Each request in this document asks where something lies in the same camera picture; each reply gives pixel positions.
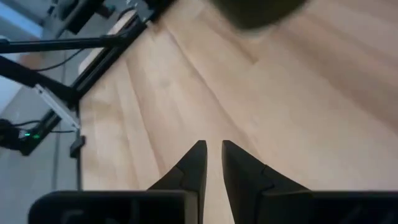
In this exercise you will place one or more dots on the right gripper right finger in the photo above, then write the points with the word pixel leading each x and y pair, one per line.
pixel 245 180

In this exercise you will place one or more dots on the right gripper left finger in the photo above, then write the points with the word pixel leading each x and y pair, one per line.
pixel 192 174

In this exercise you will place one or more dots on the white strip on strut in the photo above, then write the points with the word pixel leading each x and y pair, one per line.
pixel 57 107

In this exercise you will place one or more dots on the large black cup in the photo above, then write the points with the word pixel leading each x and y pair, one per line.
pixel 258 12

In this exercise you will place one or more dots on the black device with green light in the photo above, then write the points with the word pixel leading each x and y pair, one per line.
pixel 21 137

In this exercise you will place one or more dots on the small black bracket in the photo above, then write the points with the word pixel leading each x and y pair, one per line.
pixel 77 146

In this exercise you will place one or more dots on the black table edge rail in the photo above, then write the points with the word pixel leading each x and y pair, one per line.
pixel 105 59

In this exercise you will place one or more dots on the black frame strut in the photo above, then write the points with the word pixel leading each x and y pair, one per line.
pixel 56 44
pixel 31 77

